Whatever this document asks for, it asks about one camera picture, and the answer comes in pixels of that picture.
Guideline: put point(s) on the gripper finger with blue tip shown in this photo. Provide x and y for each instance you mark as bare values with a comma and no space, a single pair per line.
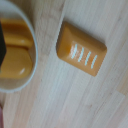
2,43

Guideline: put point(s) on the white small bowl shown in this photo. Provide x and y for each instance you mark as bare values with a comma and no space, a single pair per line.
31,66

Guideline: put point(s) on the yellow ridged block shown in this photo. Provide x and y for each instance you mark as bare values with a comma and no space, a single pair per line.
81,48

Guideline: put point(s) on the yellow food pieces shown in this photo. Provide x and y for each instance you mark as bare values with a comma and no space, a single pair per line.
16,61

